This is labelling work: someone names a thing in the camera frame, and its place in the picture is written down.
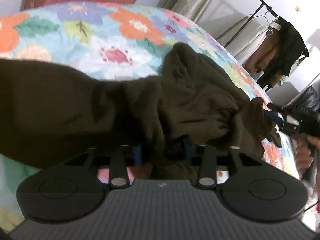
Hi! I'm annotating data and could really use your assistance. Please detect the black clothes rack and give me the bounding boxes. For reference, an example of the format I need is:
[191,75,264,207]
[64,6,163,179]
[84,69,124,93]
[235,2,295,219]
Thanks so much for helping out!
[216,0,309,92]

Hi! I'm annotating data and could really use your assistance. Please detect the dark clothes on rack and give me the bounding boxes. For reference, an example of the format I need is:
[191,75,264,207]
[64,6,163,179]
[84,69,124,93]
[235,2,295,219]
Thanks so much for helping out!
[245,17,309,88]

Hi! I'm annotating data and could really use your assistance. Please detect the person's right hand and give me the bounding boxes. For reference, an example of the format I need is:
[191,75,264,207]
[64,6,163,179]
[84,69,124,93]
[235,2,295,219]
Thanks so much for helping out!
[292,135,319,177]

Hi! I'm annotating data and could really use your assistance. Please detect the floral quilt bedspread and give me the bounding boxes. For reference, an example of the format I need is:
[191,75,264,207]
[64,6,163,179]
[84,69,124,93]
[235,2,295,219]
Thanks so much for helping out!
[0,0,301,233]

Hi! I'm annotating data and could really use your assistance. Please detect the dark brown garment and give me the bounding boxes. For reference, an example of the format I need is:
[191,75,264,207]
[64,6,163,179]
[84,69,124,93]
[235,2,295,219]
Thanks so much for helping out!
[1,43,281,168]

